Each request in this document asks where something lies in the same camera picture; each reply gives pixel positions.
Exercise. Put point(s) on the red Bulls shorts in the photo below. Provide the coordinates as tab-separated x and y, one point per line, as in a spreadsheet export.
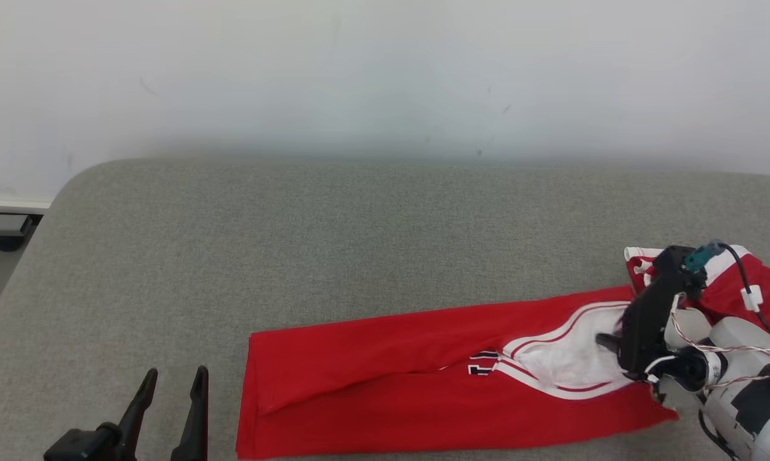
744	282

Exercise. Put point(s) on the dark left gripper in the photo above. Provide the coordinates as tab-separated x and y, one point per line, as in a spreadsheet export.
84	448

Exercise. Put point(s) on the red and white jersey shirt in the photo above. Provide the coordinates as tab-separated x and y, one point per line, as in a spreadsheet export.
391	358

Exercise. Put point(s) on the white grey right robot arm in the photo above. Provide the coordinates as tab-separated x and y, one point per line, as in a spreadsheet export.
744	384

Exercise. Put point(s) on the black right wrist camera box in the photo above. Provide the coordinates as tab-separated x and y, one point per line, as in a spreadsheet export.
673	269

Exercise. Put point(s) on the grey metal frame with caster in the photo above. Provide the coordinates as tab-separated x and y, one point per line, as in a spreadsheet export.
4	225

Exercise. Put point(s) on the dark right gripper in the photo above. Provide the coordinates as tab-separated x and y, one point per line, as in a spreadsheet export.
641	333

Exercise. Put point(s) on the teal right camera connector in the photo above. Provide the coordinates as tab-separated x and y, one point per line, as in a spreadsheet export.
702	256

